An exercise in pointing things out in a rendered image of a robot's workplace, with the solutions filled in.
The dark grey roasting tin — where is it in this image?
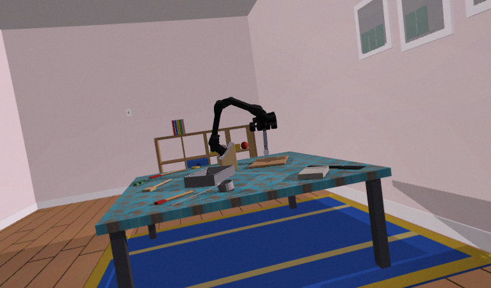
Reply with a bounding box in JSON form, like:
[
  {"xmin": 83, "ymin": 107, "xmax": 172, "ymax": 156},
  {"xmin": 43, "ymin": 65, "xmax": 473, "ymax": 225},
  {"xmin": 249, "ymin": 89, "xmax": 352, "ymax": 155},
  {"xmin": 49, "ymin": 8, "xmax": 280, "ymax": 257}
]
[{"xmin": 183, "ymin": 165, "xmax": 236, "ymax": 188}]

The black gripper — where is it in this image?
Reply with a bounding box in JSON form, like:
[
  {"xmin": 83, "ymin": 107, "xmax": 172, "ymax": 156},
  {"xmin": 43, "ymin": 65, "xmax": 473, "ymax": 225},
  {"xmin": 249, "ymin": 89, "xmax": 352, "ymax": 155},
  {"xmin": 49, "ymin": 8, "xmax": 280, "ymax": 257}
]
[{"xmin": 250, "ymin": 121, "xmax": 277, "ymax": 132}]

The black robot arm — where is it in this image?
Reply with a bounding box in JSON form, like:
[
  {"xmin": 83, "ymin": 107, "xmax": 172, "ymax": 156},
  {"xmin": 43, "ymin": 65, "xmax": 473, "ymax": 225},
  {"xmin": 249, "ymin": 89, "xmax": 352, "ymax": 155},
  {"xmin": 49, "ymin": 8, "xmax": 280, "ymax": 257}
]
[{"xmin": 208, "ymin": 97, "xmax": 276, "ymax": 156}]

